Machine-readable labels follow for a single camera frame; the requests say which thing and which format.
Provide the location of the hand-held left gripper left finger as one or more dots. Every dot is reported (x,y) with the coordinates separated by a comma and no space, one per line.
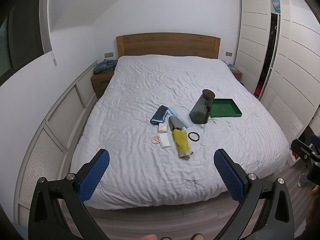
(95,173)

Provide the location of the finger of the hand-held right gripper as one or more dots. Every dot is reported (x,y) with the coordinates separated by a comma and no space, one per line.
(301,150)
(315,141)

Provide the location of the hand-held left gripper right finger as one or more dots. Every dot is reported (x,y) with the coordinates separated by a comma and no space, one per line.
(228,176)

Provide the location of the clear zip bag blue seal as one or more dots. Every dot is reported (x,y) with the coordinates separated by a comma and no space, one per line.
(186,123)

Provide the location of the grey cloth with blue edge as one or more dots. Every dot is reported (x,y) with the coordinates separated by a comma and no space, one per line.
(158,115)

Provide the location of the person's right forearm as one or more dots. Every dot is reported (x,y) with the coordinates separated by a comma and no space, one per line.
(312,217)

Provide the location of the person's right hand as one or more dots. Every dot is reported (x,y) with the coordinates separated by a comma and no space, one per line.
(316,190)

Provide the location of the blue slipper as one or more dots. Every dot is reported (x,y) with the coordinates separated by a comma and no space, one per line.
(303,180)

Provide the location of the yellow and beige sock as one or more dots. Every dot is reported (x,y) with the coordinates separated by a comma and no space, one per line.
(180,141)

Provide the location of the person's right foot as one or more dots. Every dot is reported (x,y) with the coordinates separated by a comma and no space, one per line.
(197,237)

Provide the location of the person's foot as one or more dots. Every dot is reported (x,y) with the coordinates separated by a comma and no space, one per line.
(148,237)
(197,237)

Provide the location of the green square tray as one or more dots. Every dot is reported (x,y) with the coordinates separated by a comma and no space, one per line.
(226,108)

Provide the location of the grey jar with wooden lid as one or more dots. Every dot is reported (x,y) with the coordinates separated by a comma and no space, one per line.
(200,110)

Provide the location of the white tissue packet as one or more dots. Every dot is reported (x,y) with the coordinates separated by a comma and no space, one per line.
(165,140)

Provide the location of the folded grey cloth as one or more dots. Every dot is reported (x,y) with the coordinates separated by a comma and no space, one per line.
(175,123)

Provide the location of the beige small box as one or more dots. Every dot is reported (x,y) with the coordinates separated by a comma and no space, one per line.
(163,128)

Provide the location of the person's left foot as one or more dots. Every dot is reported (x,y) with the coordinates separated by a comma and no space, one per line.
(148,237)

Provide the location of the white slatted wardrobe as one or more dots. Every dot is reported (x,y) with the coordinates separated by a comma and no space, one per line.
(290,55)

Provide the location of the wooden nightstand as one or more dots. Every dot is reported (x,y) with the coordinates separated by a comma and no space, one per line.
(237,74)
(100,83)

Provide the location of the bed with white duvet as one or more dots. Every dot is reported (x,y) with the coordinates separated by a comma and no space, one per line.
(155,85)

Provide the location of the crumpled blue clothes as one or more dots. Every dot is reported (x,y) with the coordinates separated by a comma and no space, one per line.
(106,66)

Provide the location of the white blind wand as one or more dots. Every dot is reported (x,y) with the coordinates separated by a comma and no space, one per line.
(54,59)

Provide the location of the wooden headboard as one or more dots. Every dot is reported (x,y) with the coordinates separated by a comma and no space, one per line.
(167,43)

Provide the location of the dark window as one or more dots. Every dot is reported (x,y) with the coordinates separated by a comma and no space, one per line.
(25,30)

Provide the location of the white slatted wall panel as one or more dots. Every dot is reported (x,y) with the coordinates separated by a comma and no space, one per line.
(50,140)

